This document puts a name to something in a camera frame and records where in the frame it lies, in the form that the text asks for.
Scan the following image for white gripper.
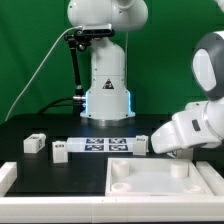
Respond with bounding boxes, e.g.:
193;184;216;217
151;111;214;154

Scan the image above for white square tabletop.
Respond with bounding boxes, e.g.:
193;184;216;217
105;158;213;197

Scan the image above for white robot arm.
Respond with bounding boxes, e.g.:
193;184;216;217
67;0;224;153

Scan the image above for white U-shaped fence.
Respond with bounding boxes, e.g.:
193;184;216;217
0;162;224;224

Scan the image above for white base with AprilTags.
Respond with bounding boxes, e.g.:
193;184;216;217
66;137;135;152

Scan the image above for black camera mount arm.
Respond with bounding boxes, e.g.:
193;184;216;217
64;33;85;117

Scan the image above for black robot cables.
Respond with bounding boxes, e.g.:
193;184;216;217
37;97;83;115

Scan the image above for black camera on mount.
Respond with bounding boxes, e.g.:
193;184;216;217
82;24;112;37

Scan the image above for white camera cable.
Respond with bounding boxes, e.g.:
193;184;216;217
4;25;84;123

